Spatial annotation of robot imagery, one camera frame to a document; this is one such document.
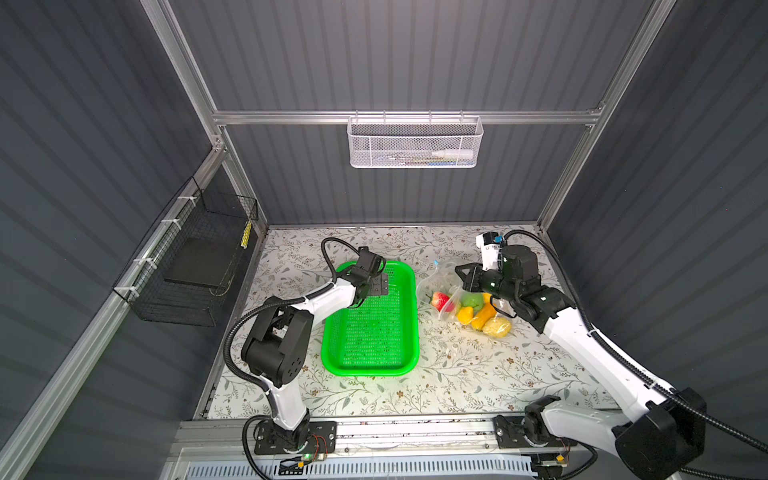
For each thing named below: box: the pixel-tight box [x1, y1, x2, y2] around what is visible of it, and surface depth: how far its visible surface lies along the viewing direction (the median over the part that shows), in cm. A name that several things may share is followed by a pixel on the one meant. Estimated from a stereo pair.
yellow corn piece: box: [482, 317, 512, 338], surface depth 88 cm
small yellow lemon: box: [457, 306, 474, 325], surface depth 93 cm
